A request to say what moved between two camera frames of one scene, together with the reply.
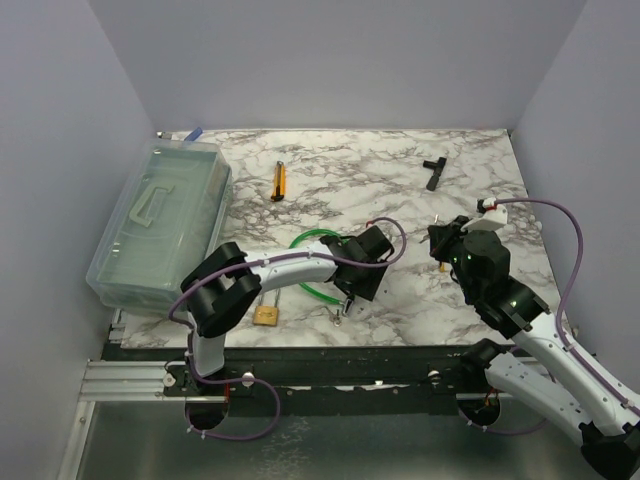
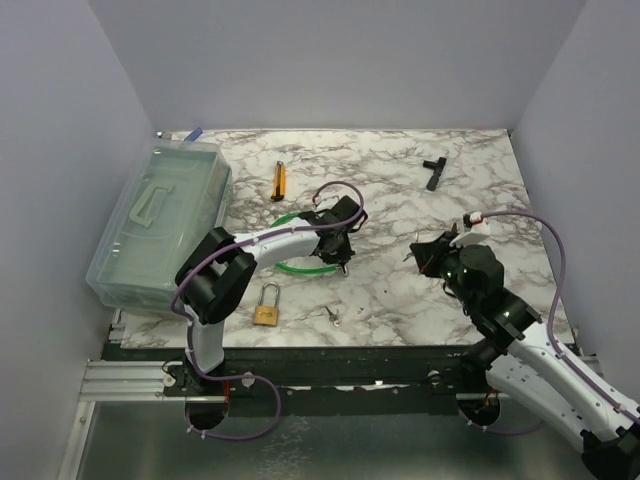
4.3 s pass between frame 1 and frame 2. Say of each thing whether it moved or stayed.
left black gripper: moved
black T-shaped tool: stayed
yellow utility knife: stayed
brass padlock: stayed
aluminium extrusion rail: stayed
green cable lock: moved
